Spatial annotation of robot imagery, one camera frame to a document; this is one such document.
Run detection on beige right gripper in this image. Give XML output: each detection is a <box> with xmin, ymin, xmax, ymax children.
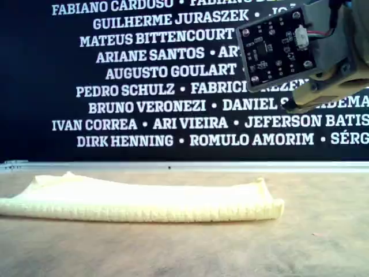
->
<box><xmin>280</xmin><ymin>7</ymin><xmax>369</xmax><ymax>114</ymax></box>

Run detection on yellow cloth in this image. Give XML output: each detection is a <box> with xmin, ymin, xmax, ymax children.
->
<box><xmin>0</xmin><ymin>171</ymin><xmax>286</xmax><ymax>223</ymax></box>

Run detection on fabric table cover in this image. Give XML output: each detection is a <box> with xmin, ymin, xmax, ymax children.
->
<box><xmin>0</xmin><ymin>171</ymin><xmax>369</xmax><ymax>277</ymax></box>

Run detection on black banner with white names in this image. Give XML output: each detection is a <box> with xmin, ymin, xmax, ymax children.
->
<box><xmin>0</xmin><ymin>0</ymin><xmax>369</xmax><ymax>162</ymax></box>

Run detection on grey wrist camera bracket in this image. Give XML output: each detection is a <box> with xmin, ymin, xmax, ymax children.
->
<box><xmin>302</xmin><ymin>0</ymin><xmax>360</xmax><ymax>80</ymax></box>

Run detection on right wrist camera circuit board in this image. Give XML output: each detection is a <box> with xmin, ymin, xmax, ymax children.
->
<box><xmin>235</xmin><ymin>5</ymin><xmax>318</xmax><ymax>93</ymax></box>

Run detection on aluminium profile frame rail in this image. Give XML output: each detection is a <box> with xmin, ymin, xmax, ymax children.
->
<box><xmin>0</xmin><ymin>160</ymin><xmax>369</xmax><ymax>175</ymax></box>

